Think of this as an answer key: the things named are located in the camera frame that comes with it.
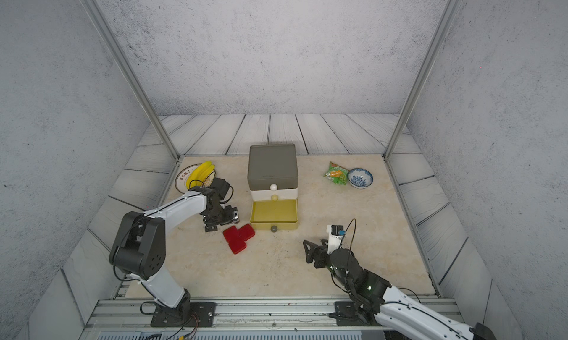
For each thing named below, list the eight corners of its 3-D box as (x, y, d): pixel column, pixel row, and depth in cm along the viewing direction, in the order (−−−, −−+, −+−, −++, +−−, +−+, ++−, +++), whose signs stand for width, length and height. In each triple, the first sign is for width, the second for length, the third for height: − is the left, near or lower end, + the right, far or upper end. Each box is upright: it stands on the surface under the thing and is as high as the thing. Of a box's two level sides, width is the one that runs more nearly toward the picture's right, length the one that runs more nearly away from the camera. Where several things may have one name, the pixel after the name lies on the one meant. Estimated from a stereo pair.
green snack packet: (322, 179, 113) (323, 171, 109) (329, 168, 118) (330, 161, 113) (343, 188, 109) (345, 181, 105) (350, 177, 114) (352, 169, 109)
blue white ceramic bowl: (350, 190, 108) (352, 184, 104) (346, 174, 115) (348, 168, 111) (372, 190, 108) (375, 184, 104) (367, 174, 115) (370, 168, 111)
